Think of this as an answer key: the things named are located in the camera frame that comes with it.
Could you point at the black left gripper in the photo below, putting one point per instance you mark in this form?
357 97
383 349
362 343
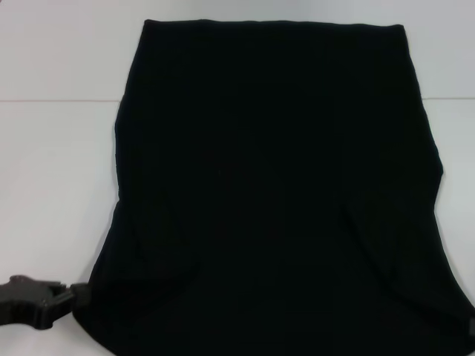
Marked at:
26 300

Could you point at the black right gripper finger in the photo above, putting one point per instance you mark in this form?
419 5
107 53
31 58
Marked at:
471 325

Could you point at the black t-shirt with white print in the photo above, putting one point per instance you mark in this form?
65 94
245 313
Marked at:
278 185

